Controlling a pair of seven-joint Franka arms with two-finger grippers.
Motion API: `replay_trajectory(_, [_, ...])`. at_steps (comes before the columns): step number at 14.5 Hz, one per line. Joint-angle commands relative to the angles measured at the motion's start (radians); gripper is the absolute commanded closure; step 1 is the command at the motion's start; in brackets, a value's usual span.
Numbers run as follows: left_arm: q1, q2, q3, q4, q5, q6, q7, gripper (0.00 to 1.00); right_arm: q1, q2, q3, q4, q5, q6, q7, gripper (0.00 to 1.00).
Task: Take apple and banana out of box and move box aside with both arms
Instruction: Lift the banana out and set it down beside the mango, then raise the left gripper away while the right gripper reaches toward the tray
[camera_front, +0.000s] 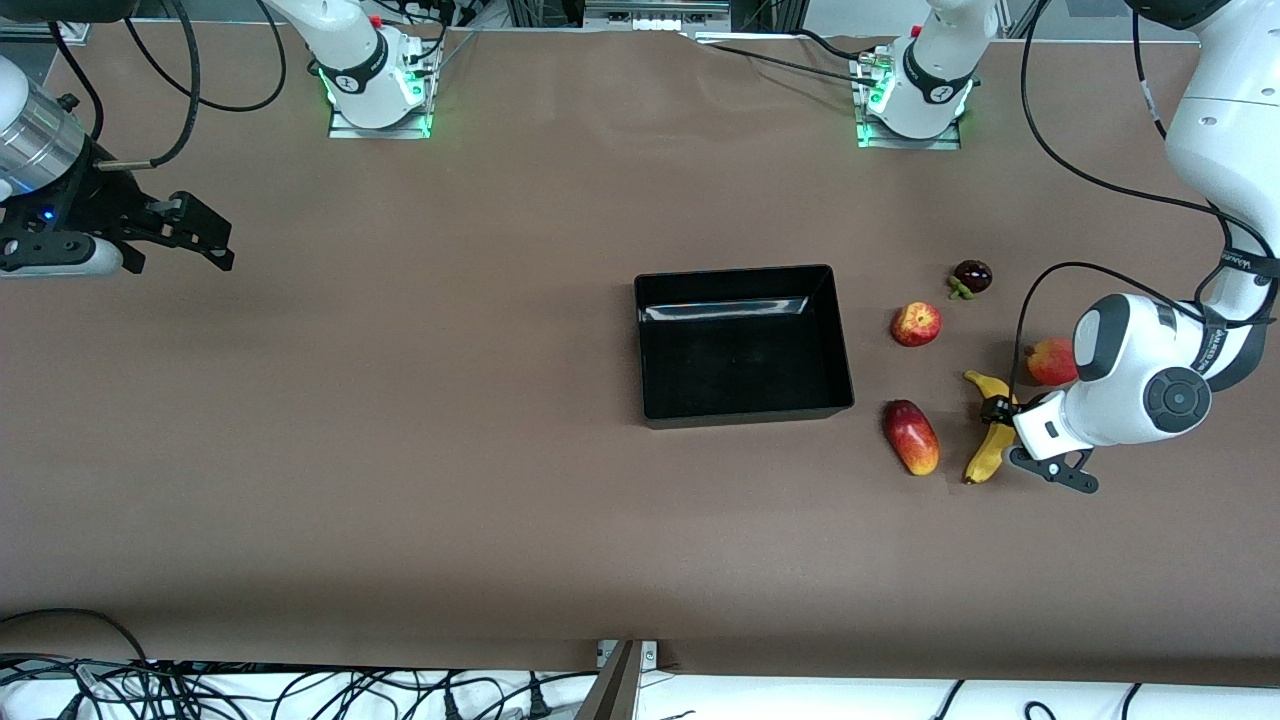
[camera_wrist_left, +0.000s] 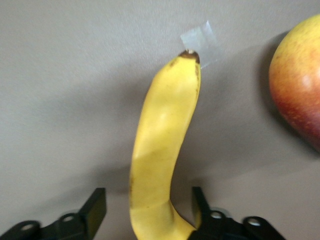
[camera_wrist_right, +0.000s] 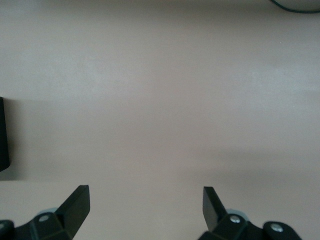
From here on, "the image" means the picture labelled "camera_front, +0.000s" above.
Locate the yellow banana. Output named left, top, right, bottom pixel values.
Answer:
left=962, top=370, right=1021, bottom=485

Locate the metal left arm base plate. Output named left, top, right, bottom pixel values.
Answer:
left=856, top=58, right=963, bottom=151

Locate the grey power strip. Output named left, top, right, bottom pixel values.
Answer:
left=583, top=0, right=733, bottom=33

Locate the grey metal bar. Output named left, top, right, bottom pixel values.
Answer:
left=573, top=640, right=642, bottom=720

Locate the red yellow mango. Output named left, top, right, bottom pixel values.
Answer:
left=882, top=399, right=941, bottom=477

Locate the black looping arm cable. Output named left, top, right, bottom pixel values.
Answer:
left=122, top=0, right=288, bottom=114

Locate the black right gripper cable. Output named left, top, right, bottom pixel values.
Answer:
left=98, top=0, right=202, bottom=169

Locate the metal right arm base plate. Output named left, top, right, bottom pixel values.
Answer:
left=328, top=60, right=433, bottom=140

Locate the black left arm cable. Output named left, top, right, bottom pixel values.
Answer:
left=1012, top=0, right=1280, bottom=406

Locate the red apple at right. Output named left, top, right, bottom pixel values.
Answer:
left=1023, top=337, right=1080, bottom=387

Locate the red yellow apple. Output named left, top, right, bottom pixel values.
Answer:
left=890, top=302, right=943, bottom=348

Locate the dark purple mangosteen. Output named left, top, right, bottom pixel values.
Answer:
left=947, top=259, right=994, bottom=301

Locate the silver metal bracket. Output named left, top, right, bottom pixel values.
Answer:
left=597, top=640, right=660, bottom=671

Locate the paper table cover sheet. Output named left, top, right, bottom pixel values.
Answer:
left=0, top=22, right=1280, bottom=691

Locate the black short arm cable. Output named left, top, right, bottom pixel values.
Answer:
left=45, top=22, right=106, bottom=146

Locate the silver corner bracket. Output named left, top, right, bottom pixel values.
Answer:
left=0, top=22, right=93, bottom=47

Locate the black base power cable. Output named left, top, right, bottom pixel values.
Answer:
left=793, top=28, right=869, bottom=61
left=685, top=35, right=886, bottom=89

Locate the black plastic box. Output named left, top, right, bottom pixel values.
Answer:
left=633, top=264, right=856, bottom=429

